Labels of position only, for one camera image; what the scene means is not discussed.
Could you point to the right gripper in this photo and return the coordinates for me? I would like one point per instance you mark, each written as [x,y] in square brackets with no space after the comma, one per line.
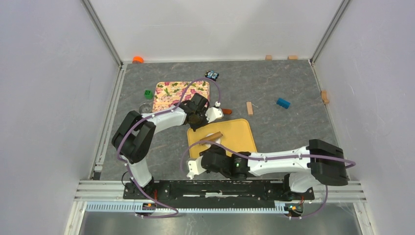
[217,150]

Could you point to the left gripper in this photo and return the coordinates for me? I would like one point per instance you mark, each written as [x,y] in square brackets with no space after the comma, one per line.
[206,119]

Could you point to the yellow cutting mat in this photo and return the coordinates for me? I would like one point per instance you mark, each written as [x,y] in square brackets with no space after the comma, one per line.
[237,135]

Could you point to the white dough ball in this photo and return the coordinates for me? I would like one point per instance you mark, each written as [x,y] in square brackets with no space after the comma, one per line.
[215,137]

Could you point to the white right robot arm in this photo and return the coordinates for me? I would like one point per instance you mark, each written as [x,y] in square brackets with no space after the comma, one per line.
[317,163]

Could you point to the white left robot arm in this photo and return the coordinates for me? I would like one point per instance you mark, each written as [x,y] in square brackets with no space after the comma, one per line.
[134,136]

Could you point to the black patterned small box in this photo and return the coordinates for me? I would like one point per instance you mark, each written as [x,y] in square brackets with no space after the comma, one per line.
[211,75]

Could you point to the floral pattern tray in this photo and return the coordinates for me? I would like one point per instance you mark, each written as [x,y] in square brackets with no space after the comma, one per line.
[168,93]

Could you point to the small wooden block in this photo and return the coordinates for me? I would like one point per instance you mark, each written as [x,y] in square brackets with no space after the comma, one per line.
[249,106]

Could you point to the green plastic block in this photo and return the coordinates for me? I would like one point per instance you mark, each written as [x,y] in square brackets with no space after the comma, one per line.
[148,94]

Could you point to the blue plastic block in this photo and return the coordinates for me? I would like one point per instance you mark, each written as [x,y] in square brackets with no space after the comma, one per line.
[283,103]

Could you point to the orange plastic cap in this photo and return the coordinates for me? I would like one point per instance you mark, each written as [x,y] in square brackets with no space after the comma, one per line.
[137,60]

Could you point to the wooden piece right edge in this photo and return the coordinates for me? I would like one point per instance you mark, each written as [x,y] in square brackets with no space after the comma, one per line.
[324,97]

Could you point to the metal scraper with wooden handle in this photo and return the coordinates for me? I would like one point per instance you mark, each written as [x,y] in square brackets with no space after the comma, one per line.
[227,111]

